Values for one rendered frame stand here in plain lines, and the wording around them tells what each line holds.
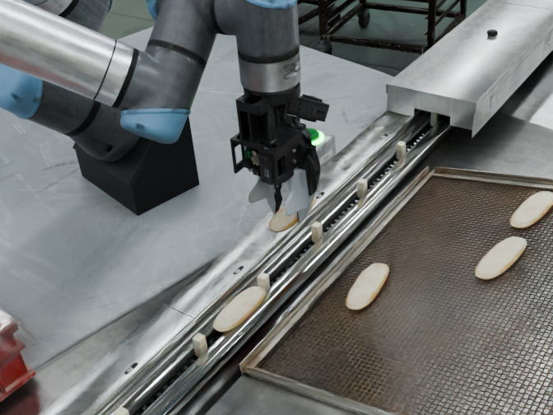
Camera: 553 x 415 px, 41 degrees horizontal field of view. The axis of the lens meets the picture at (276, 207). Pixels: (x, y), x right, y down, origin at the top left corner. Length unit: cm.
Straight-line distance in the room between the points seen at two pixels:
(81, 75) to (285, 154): 26
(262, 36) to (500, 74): 71
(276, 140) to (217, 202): 38
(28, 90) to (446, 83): 74
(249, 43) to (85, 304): 48
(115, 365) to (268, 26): 45
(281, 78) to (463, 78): 63
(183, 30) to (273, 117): 15
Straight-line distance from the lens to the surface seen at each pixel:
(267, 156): 91
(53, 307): 114
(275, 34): 86
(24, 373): 103
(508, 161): 138
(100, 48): 88
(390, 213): 110
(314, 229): 112
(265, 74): 88
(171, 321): 100
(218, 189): 132
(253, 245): 110
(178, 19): 90
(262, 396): 84
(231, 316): 99
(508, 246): 99
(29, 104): 118
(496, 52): 157
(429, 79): 144
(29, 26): 87
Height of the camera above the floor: 153
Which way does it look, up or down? 34 degrees down
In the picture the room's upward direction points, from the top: 5 degrees counter-clockwise
